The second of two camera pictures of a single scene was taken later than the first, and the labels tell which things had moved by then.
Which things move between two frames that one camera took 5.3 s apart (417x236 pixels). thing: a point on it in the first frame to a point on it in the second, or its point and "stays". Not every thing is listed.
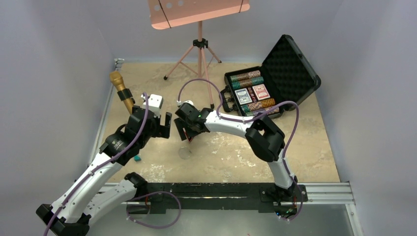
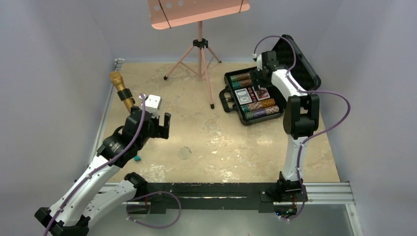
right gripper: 181,124 to 255,74
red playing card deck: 260,92 stays
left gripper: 162,130 stays
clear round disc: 184,153 stays
